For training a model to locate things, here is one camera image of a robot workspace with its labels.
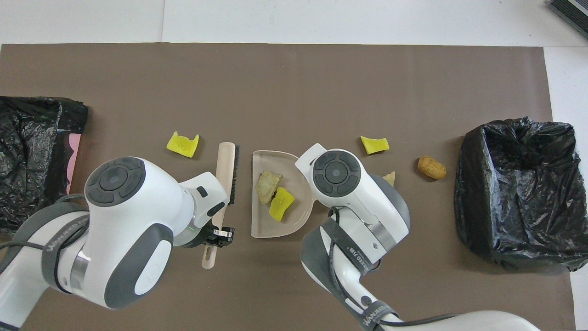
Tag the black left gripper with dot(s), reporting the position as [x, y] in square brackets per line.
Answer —
[202, 239]

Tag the beige plastic dustpan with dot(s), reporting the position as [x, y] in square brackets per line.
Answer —
[264, 220]

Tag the pale beige sponge chunk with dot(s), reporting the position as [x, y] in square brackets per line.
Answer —
[268, 186]

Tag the beige hand brush black bristles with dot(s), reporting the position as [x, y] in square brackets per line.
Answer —
[225, 165]

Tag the notched yellow sponge piece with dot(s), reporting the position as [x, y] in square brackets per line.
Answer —
[183, 145]

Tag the pale yellow sponge scrap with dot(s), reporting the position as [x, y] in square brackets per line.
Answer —
[389, 178]

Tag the brown cork-like trash piece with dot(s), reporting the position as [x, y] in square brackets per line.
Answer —
[432, 167]

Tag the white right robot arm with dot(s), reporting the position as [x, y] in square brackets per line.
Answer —
[358, 197]

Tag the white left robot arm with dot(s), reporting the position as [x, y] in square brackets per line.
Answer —
[128, 230]

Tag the pink bin with black bag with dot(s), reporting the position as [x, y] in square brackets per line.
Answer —
[27, 151]

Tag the tall bin with black bag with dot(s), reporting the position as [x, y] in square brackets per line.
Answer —
[528, 184]

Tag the brown paper table mat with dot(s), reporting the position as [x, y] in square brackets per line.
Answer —
[321, 92]

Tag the black ribbed device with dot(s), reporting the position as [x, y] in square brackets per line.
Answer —
[574, 11]

